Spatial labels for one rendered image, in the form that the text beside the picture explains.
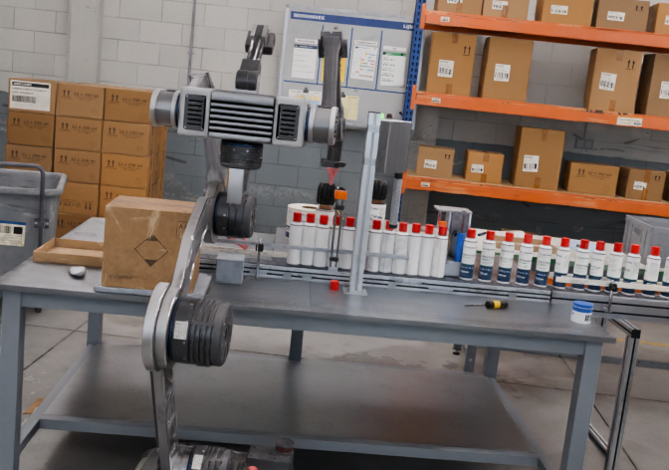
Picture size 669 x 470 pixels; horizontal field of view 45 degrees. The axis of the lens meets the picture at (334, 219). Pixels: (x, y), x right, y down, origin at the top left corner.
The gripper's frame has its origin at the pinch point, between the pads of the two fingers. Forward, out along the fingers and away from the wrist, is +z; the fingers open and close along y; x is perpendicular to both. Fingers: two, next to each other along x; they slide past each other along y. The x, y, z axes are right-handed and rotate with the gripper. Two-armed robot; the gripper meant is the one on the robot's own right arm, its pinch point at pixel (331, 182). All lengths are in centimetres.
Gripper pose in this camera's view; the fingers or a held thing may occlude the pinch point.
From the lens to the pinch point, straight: 327.5
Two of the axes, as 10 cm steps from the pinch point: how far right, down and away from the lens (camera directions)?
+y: -9.9, -1.0, -0.6
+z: -1.1, 9.7, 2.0
